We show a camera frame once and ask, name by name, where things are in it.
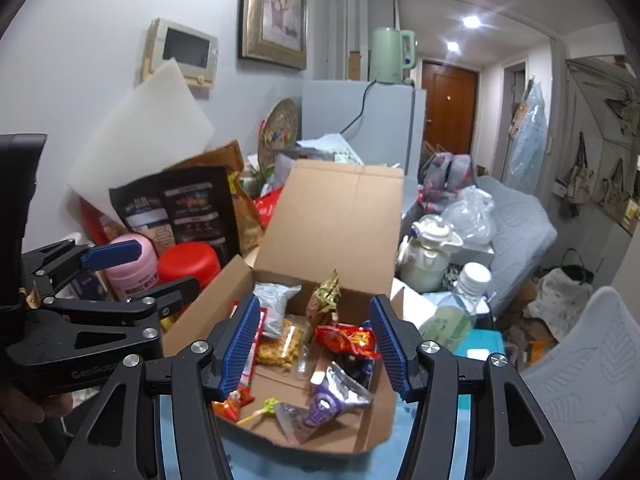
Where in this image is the brown snack bag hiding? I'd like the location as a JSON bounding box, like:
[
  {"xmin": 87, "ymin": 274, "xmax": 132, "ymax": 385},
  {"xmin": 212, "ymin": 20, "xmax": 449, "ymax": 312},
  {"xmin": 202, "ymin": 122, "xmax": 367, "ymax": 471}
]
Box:
[{"xmin": 172, "ymin": 140, "xmax": 263, "ymax": 256}]

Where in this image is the white foam board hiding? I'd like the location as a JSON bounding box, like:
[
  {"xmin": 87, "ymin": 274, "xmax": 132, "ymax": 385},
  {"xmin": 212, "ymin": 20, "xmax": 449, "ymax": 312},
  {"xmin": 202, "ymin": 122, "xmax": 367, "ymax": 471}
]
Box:
[{"xmin": 65, "ymin": 57, "xmax": 216, "ymax": 211}]

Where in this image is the hanging canvas bag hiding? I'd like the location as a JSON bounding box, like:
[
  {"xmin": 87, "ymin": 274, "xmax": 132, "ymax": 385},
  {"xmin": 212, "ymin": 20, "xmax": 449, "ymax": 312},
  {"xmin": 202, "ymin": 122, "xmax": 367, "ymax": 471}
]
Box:
[
  {"xmin": 555, "ymin": 132, "xmax": 596, "ymax": 206},
  {"xmin": 600, "ymin": 160, "xmax": 636, "ymax": 216}
]

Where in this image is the purple silver pouch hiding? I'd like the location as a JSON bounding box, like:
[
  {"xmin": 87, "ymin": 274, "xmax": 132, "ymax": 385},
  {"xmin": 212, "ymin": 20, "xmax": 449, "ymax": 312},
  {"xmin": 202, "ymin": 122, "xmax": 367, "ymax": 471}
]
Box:
[{"xmin": 311, "ymin": 362, "xmax": 375, "ymax": 418}]

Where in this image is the grey red backpack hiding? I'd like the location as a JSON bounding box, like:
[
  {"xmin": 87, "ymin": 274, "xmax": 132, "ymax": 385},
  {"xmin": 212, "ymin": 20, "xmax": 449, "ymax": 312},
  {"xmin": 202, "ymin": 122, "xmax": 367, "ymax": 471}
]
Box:
[{"xmin": 417, "ymin": 151, "xmax": 476, "ymax": 211}]

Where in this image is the blue floral tablecloth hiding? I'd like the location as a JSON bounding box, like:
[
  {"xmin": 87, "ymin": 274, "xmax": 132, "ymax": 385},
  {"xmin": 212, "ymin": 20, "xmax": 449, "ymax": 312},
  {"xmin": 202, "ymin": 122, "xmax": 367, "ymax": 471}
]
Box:
[{"xmin": 152, "ymin": 329, "xmax": 506, "ymax": 480}]

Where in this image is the round woven plate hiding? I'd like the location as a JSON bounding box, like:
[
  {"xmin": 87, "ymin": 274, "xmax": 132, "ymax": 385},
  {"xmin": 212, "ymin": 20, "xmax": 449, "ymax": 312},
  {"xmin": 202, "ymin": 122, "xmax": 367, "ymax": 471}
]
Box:
[{"xmin": 257, "ymin": 99, "xmax": 301, "ymax": 166}]

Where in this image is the green handled floor bag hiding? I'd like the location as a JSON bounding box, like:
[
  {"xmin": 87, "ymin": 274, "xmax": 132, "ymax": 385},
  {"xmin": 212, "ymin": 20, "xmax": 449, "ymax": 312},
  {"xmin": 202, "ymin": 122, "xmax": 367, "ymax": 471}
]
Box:
[{"xmin": 537, "ymin": 250, "xmax": 593, "ymax": 311}]

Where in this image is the white refrigerator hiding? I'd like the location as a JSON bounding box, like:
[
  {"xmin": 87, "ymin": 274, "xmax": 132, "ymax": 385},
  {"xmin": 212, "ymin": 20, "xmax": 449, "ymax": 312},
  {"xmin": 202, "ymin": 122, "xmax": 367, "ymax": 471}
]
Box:
[{"xmin": 300, "ymin": 79, "xmax": 428, "ymax": 176}]

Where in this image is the grey white snack bag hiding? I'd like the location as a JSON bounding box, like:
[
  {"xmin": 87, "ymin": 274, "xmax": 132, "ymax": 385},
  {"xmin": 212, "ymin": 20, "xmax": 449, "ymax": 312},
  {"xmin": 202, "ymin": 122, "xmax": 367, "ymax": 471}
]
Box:
[{"xmin": 252, "ymin": 281, "xmax": 303, "ymax": 339}]

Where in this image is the long red white packet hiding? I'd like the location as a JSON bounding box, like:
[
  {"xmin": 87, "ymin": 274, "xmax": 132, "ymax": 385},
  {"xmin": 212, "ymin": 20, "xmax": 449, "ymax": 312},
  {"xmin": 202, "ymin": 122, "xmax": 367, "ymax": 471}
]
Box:
[{"xmin": 235, "ymin": 307, "xmax": 267, "ymax": 393}]

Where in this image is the person's left hand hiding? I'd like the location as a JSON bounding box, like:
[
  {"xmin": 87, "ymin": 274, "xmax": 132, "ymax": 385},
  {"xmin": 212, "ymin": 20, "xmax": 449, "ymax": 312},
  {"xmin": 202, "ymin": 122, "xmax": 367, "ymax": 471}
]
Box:
[{"xmin": 0, "ymin": 387, "xmax": 73, "ymax": 423}]

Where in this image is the black snack bag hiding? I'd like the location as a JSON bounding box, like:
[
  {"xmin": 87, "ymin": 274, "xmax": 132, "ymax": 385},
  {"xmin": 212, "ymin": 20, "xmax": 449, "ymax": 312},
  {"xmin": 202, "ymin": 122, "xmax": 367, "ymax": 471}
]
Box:
[{"xmin": 109, "ymin": 165, "xmax": 241, "ymax": 261}]

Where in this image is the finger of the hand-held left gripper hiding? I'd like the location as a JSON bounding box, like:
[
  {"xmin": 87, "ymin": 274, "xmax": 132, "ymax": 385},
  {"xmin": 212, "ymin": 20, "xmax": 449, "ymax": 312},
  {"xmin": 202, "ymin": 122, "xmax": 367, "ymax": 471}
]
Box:
[
  {"xmin": 22, "ymin": 239, "xmax": 143, "ymax": 306},
  {"xmin": 45, "ymin": 276, "xmax": 201, "ymax": 333}
]

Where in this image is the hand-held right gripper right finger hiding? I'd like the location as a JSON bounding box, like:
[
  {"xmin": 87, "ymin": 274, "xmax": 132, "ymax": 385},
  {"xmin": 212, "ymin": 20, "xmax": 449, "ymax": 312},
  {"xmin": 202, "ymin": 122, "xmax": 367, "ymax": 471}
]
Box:
[{"xmin": 368, "ymin": 294, "xmax": 576, "ymax": 480}]

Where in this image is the red plastic container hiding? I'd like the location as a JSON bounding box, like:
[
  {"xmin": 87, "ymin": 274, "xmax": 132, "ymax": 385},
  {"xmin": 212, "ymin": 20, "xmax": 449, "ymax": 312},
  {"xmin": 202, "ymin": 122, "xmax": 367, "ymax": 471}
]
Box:
[{"xmin": 157, "ymin": 242, "xmax": 222, "ymax": 301}]

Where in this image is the gold framed picture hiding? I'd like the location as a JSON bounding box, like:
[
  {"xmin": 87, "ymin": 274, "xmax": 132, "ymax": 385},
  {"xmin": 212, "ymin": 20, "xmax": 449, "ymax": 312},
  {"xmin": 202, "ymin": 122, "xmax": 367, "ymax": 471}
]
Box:
[{"xmin": 237, "ymin": 0, "xmax": 309, "ymax": 71}]

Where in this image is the gold green snack packet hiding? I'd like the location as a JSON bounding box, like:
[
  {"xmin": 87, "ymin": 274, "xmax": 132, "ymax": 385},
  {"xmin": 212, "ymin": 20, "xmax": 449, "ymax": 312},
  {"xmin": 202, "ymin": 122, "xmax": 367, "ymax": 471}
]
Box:
[{"xmin": 306, "ymin": 269, "xmax": 342, "ymax": 331}]

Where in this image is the black kettle cable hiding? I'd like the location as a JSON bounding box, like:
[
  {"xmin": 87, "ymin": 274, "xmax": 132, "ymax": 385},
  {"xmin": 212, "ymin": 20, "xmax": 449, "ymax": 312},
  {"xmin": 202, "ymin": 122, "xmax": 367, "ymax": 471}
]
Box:
[{"xmin": 342, "ymin": 80, "xmax": 378, "ymax": 137}]

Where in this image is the brown wooden door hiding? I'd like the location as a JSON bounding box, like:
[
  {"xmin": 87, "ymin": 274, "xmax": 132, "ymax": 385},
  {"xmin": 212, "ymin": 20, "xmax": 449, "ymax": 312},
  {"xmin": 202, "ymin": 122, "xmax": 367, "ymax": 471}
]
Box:
[{"xmin": 421, "ymin": 59, "xmax": 478, "ymax": 156}]

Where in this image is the large red snack packet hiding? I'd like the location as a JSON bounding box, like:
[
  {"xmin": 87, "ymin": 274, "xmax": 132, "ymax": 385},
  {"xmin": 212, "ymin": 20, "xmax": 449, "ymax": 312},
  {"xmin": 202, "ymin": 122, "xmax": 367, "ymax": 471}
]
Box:
[{"xmin": 315, "ymin": 324, "xmax": 377, "ymax": 358}]

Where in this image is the grey quilted chair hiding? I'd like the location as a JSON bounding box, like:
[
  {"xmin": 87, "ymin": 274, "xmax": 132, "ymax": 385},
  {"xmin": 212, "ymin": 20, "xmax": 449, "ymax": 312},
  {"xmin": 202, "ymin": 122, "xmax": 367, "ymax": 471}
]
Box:
[
  {"xmin": 475, "ymin": 175, "xmax": 558, "ymax": 306},
  {"xmin": 520, "ymin": 286, "xmax": 640, "ymax": 480}
]

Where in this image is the pink jar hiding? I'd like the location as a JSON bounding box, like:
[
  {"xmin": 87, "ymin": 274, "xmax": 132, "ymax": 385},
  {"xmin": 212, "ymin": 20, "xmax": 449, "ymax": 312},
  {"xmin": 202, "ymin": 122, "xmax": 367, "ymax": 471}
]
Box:
[{"xmin": 104, "ymin": 235, "xmax": 162, "ymax": 301}]

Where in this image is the brown cardboard box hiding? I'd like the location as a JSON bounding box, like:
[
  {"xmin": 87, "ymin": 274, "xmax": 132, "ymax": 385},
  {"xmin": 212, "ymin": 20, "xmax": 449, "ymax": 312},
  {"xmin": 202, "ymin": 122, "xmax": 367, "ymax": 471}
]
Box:
[{"xmin": 160, "ymin": 160, "xmax": 406, "ymax": 456}]

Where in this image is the wall intercom monitor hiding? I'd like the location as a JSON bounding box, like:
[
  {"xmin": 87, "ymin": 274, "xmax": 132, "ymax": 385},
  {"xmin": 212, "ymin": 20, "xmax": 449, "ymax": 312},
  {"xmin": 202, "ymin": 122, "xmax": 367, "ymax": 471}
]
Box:
[{"xmin": 140, "ymin": 17, "xmax": 220, "ymax": 96}]

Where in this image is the yellow waffle packet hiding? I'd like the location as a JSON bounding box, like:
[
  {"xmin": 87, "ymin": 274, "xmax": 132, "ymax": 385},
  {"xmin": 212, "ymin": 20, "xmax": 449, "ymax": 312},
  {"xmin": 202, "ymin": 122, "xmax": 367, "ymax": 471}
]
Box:
[{"xmin": 256, "ymin": 316, "xmax": 307, "ymax": 372}]

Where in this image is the clear plastic bag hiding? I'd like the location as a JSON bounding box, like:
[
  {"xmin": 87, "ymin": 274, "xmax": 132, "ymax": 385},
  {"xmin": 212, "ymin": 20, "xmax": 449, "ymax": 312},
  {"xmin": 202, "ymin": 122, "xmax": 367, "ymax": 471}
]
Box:
[{"xmin": 442, "ymin": 185, "xmax": 497, "ymax": 246}]

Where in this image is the clear bottle yellow liquid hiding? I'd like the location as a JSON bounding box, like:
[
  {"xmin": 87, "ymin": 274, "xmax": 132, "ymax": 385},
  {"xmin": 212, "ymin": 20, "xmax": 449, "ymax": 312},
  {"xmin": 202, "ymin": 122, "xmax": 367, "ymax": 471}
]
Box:
[{"xmin": 419, "ymin": 262, "xmax": 493, "ymax": 356}]

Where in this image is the hanging blue plastic bag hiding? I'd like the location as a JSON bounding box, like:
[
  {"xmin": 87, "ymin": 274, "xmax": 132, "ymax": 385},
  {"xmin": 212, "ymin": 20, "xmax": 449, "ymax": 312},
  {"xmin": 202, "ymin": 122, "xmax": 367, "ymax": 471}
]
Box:
[{"xmin": 507, "ymin": 80, "xmax": 546, "ymax": 193}]

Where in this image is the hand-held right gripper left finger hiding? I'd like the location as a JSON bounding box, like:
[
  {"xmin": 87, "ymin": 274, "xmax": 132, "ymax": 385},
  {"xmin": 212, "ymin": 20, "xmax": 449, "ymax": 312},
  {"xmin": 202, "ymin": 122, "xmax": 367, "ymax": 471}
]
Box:
[{"xmin": 57, "ymin": 292, "xmax": 263, "ymax": 480}]

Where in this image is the green electric kettle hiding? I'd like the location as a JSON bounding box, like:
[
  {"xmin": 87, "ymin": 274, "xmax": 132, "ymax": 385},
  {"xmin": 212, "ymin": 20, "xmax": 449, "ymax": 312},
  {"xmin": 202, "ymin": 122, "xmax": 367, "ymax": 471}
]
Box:
[{"xmin": 368, "ymin": 27, "xmax": 418, "ymax": 86}]

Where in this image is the yellow green lollipop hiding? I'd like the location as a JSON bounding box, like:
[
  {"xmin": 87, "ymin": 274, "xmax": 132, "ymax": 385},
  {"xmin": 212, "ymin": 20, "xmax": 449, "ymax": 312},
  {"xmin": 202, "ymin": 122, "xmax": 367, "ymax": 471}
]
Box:
[{"xmin": 235, "ymin": 397, "xmax": 281, "ymax": 426}]

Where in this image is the white ceramic teapot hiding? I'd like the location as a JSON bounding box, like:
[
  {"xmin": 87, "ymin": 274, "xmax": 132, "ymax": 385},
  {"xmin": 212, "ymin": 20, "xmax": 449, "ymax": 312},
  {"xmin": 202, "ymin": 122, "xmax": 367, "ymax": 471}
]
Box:
[{"xmin": 397, "ymin": 214, "xmax": 463, "ymax": 293}]

